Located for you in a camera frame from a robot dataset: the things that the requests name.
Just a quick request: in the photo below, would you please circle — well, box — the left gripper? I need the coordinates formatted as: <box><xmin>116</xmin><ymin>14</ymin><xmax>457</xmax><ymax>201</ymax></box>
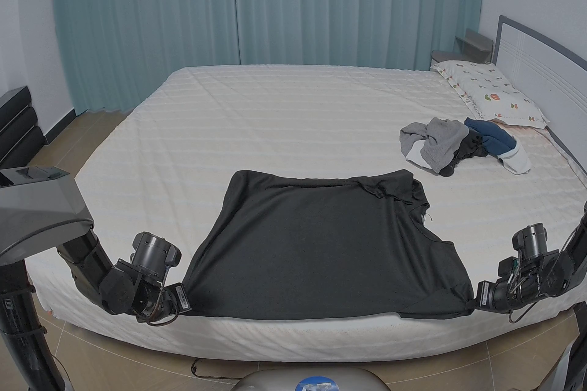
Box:
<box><xmin>161</xmin><ymin>281</ymin><xmax>194</xmax><ymax>316</ymax></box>

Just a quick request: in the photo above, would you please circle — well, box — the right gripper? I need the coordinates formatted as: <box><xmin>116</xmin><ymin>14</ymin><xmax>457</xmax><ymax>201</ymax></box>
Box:
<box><xmin>477</xmin><ymin>280</ymin><xmax>512</xmax><ymax>313</ymax></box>

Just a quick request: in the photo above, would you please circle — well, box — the black T-shirt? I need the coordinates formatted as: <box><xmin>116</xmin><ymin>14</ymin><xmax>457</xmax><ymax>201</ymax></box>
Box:
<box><xmin>181</xmin><ymin>169</ymin><xmax>475</xmax><ymax>320</ymax></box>

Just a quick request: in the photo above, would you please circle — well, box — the pile of clothes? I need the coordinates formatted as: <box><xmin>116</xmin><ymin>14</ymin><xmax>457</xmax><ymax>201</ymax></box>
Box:
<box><xmin>399</xmin><ymin>117</ymin><xmax>533</xmax><ymax>177</ymax></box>

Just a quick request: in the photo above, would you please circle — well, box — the bed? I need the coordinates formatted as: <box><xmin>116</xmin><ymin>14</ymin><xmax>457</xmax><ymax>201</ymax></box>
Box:
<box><xmin>25</xmin><ymin>16</ymin><xmax>587</xmax><ymax>363</ymax></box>

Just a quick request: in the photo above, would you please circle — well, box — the pink pillow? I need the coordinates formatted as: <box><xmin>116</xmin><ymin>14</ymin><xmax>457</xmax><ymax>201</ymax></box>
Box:
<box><xmin>497</xmin><ymin>122</ymin><xmax>548</xmax><ymax>132</ymax></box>

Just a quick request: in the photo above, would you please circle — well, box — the white printed pillow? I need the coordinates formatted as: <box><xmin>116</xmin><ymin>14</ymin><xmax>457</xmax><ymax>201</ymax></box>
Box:
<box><xmin>431</xmin><ymin>60</ymin><xmax>551</xmax><ymax>130</ymax></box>

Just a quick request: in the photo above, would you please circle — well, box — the black chest of drawers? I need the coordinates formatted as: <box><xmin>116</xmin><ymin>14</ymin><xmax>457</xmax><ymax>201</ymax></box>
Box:
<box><xmin>0</xmin><ymin>87</ymin><xmax>46</xmax><ymax>170</ymax></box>

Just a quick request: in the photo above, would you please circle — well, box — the grey bedside table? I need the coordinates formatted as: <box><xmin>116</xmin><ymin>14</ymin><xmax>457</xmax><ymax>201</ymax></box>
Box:
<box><xmin>431</xmin><ymin>28</ymin><xmax>493</xmax><ymax>70</ymax></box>

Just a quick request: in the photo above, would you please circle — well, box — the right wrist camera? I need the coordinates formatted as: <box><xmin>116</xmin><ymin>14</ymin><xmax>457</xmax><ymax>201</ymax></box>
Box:
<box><xmin>497</xmin><ymin>256</ymin><xmax>520</xmax><ymax>285</ymax></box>

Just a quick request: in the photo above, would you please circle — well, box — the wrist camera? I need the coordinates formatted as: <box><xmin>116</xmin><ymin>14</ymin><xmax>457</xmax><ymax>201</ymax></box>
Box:
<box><xmin>497</xmin><ymin>256</ymin><xmax>520</xmax><ymax>285</ymax></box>
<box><xmin>163</xmin><ymin>243</ymin><xmax>182</xmax><ymax>269</ymax></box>

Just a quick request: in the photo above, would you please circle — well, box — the black cable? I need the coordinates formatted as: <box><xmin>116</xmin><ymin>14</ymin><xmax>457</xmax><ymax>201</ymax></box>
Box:
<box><xmin>190</xmin><ymin>357</ymin><xmax>239</xmax><ymax>381</ymax></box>
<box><xmin>507</xmin><ymin>308</ymin><xmax>535</xmax><ymax>325</ymax></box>
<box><xmin>138</xmin><ymin>309</ymin><xmax>179</xmax><ymax>327</ymax></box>

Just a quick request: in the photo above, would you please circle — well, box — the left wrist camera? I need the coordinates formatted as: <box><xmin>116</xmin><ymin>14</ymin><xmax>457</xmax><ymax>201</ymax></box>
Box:
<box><xmin>163</xmin><ymin>243</ymin><xmax>182</xmax><ymax>269</ymax></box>

